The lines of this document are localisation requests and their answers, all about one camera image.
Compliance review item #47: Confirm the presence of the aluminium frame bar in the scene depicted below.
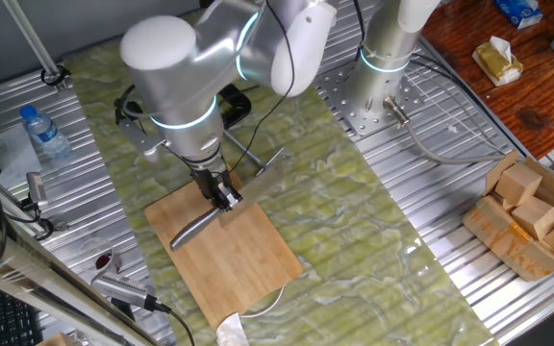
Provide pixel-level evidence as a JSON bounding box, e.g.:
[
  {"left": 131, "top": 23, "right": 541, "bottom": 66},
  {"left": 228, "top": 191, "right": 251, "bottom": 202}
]
[{"left": 0, "top": 206, "right": 163, "bottom": 346}]

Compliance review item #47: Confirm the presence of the black depth camera cable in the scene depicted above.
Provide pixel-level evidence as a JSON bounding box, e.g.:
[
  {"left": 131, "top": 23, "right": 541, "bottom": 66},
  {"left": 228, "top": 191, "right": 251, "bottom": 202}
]
[{"left": 149, "top": 300, "right": 196, "bottom": 346}]

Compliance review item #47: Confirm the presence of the large wooden block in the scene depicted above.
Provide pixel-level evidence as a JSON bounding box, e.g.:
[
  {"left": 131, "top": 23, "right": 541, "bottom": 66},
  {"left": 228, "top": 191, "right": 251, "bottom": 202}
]
[{"left": 36, "top": 332, "right": 74, "bottom": 346}]

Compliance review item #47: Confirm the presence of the small silver mounted camera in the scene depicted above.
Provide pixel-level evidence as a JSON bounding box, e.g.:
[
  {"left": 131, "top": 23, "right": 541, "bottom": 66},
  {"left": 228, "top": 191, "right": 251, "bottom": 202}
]
[{"left": 25, "top": 171, "right": 50, "bottom": 211}]

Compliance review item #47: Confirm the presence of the blue tissue pack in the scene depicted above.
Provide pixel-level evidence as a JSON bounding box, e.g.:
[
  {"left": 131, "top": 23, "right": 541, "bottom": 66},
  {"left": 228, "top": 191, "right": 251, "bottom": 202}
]
[{"left": 492, "top": 0, "right": 543, "bottom": 29}]

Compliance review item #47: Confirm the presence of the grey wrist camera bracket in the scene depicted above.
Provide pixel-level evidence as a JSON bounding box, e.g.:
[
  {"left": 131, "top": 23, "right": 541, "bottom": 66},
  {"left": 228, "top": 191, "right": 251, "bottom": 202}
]
[{"left": 116, "top": 117, "right": 168, "bottom": 163}]

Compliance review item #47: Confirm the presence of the long silver depth camera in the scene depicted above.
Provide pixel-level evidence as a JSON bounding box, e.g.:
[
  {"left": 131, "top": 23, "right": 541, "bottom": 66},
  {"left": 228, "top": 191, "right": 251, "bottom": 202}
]
[{"left": 90, "top": 271, "right": 161, "bottom": 313}]

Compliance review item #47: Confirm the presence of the aluminium profile pole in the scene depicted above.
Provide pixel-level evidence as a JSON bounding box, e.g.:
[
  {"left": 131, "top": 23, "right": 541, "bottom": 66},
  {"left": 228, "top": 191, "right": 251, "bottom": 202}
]
[{"left": 1, "top": 0, "right": 69, "bottom": 93}]

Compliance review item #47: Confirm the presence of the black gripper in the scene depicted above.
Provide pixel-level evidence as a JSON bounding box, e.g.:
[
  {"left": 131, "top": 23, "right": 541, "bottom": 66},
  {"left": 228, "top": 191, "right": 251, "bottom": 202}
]
[{"left": 190, "top": 158, "right": 243, "bottom": 213}]

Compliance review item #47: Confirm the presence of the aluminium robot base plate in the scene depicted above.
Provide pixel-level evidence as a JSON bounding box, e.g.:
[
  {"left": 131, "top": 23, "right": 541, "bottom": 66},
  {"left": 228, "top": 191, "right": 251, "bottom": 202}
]
[{"left": 313, "top": 62, "right": 432, "bottom": 138}]

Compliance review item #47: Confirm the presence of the yellow wrapped packet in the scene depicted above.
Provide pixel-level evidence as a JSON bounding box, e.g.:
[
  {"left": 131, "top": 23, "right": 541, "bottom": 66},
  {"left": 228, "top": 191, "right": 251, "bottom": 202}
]
[{"left": 471, "top": 36, "right": 524, "bottom": 87}]

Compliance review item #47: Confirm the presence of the green marble pattern mat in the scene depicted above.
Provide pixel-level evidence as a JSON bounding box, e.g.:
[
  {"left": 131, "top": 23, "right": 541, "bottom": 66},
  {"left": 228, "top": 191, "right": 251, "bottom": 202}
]
[{"left": 63, "top": 4, "right": 499, "bottom": 346}]

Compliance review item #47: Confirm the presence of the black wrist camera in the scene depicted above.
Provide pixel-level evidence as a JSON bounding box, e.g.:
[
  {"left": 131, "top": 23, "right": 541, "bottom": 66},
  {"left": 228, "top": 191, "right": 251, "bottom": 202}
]
[{"left": 114, "top": 98, "right": 144, "bottom": 127}]

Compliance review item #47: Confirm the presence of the white paper sheet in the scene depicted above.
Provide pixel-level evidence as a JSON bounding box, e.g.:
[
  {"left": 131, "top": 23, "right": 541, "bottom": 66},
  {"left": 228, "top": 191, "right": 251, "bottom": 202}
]
[{"left": 0, "top": 124, "right": 42, "bottom": 188}]

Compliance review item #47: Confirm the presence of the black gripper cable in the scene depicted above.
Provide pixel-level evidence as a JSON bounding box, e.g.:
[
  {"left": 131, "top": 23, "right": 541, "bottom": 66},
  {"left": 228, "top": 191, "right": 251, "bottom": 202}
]
[{"left": 228, "top": 0, "right": 297, "bottom": 174}]

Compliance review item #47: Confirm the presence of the bamboo cutting board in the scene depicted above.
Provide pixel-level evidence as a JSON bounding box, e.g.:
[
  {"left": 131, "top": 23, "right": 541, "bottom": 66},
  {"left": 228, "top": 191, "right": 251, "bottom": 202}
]
[{"left": 143, "top": 167, "right": 305, "bottom": 331}]

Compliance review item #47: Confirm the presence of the thin white cable loop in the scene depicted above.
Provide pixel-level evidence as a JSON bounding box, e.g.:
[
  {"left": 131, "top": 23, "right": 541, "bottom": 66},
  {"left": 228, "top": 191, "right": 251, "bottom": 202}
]
[{"left": 239, "top": 285, "right": 287, "bottom": 319}]

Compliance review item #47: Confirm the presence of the glass beaker with dark liquid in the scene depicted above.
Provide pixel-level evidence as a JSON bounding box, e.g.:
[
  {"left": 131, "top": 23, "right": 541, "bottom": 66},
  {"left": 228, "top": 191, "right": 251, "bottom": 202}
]
[{"left": 78, "top": 237, "right": 122, "bottom": 275}]

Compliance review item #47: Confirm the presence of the grey hose with metal connector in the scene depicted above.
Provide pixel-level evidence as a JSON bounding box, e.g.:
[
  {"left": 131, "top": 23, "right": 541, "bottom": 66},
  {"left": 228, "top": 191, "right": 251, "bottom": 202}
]
[{"left": 383, "top": 95, "right": 518, "bottom": 165}]

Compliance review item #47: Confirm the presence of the brown wooden table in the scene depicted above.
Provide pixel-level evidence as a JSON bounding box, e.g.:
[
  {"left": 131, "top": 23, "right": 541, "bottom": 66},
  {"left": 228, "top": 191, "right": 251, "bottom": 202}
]
[{"left": 420, "top": 0, "right": 554, "bottom": 160}]

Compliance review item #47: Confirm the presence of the plastic water bottle blue label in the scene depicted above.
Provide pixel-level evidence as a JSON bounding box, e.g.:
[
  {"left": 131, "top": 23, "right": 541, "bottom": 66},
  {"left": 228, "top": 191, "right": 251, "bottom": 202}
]
[{"left": 19, "top": 104, "right": 73, "bottom": 160}]

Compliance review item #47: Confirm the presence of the brown cardboard box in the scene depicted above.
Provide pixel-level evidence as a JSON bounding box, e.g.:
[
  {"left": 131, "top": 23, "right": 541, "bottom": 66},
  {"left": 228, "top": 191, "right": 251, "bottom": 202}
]
[{"left": 462, "top": 150, "right": 554, "bottom": 283}]

